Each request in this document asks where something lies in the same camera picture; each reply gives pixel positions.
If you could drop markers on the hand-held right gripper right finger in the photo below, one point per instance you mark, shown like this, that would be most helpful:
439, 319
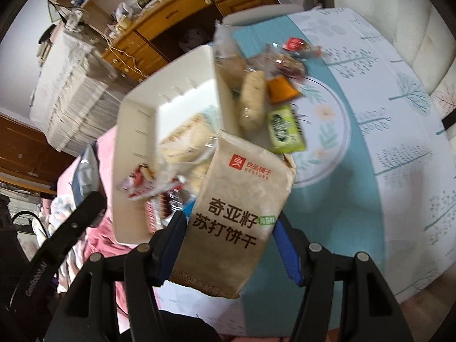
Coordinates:
286, 253

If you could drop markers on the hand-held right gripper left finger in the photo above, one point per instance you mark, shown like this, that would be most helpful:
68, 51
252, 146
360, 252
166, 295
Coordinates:
171, 242

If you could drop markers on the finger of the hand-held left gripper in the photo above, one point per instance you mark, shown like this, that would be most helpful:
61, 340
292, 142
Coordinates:
78, 221

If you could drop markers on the red white wafer packet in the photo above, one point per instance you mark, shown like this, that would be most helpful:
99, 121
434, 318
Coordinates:
158, 210

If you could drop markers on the kraft paper cracker packet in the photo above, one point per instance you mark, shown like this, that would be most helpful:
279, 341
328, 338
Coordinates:
231, 213

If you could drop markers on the white red snack packet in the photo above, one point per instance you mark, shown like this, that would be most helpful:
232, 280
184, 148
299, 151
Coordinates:
139, 180

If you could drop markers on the large yellow pastry packet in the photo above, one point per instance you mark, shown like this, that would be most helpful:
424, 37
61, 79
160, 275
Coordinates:
185, 139

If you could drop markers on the white plastic storage bin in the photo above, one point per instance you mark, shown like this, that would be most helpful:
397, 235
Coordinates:
139, 131

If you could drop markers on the green snack packet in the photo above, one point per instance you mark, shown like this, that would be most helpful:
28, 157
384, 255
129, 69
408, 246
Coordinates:
285, 128

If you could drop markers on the yellow rice roll packet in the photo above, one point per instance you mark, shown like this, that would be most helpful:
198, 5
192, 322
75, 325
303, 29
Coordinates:
251, 103

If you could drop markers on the orange snack packet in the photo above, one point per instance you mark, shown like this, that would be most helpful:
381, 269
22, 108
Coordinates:
281, 91

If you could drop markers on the red nut snack packet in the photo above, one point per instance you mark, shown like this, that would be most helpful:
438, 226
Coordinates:
292, 57

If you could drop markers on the floral white blanket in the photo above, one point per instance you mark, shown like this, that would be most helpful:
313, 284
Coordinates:
57, 206

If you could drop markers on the pink bedsheet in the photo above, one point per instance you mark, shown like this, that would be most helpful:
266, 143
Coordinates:
103, 235

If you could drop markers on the folded blue jeans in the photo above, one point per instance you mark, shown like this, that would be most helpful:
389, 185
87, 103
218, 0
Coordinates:
85, 174

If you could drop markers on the brown wooden door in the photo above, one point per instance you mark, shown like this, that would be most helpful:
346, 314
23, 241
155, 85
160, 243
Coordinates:
28, 149

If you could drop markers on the patterned blue white tablecloth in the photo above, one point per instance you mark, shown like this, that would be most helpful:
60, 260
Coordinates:
356, 149

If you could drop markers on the floral fabric bag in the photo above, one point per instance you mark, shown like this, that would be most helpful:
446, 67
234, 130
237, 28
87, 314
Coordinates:
76, 19

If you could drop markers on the cream cup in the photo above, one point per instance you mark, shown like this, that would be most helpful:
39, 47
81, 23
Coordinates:
125, 24

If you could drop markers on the black wastebasket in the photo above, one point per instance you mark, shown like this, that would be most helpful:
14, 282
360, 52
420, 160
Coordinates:
194, 39

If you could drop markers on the white plastic bag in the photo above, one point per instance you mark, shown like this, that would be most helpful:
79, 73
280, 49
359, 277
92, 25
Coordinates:
125, 11

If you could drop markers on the wooden desk with drawers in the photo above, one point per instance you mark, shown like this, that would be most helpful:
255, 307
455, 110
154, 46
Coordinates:
167, 14

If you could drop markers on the white floral curtain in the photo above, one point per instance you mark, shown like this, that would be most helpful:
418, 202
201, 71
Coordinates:
392, 7

